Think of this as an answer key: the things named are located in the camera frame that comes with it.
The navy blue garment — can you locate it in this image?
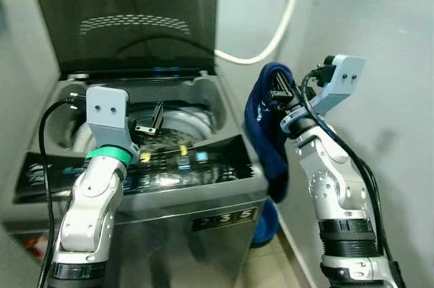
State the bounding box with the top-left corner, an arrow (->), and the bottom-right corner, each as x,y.
243,62 -> 296,203

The white water hose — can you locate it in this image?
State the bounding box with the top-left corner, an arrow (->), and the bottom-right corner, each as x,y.
215,0 -> 303,67

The grey top-load washing machine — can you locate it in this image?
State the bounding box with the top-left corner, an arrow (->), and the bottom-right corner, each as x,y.
0,74 -> 269,288

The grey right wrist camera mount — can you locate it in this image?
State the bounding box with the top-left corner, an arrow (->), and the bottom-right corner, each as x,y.
313,54 -> 366,117

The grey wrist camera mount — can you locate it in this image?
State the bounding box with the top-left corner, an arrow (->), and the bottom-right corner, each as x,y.
85,85 -> 140,161
313,54 -> 366,117

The small red item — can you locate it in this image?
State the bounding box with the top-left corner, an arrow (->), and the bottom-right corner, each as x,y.
26,233 -> 50,260

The blue plastic basin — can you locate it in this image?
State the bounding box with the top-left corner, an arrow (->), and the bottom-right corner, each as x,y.
250,196 -> 281,247

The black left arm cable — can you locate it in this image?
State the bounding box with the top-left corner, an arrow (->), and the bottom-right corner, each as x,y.
37,96 -> 90,288

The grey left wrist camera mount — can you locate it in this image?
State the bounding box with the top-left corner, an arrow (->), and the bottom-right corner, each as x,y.
85,85 -> 140,161

